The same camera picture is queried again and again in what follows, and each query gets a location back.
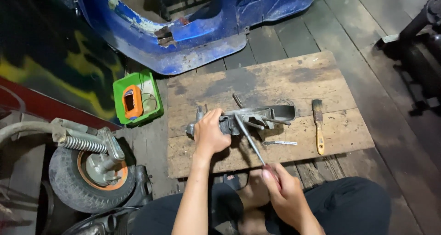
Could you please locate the person's right hand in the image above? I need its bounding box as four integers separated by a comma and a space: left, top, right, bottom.
261, 163, 312, 224

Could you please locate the person's left hand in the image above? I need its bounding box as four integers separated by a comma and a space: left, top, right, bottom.
193, 108, 232, 156

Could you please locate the grey metal engine casing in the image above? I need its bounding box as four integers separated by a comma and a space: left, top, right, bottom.
186, 94, 297, 138

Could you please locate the long metal screwdriver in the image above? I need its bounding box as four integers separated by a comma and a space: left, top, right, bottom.
234, 113, 280, 182

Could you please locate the flat metal strip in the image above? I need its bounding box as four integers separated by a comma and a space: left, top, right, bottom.
263, 140, 298, 146

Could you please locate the black sandal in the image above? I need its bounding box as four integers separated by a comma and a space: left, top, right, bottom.
222, 173, 242, 191

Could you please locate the wooden work board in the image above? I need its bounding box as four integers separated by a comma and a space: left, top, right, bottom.
167, 50, 375, 179

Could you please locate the green plastic tray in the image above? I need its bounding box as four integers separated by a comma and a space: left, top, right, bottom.
113, 69, 165, 126

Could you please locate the orange plastic part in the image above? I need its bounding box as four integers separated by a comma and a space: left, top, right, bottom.
122, 85, 144, 120

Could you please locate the blue scooter body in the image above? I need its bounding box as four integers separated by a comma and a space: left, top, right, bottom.
71, 0, 322, 76

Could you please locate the small scooter wheel with fork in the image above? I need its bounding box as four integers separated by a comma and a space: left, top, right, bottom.
0, 118, 136, 214

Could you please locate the painted black yellow panel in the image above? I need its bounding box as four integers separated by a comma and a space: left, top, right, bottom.
0, 0, 125, 127

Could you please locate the black machine part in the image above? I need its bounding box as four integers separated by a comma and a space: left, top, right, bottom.
376, 0, 441, 116

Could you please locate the yellow-handled paint brush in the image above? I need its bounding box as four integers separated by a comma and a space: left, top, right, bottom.
312, 99, 325, 156

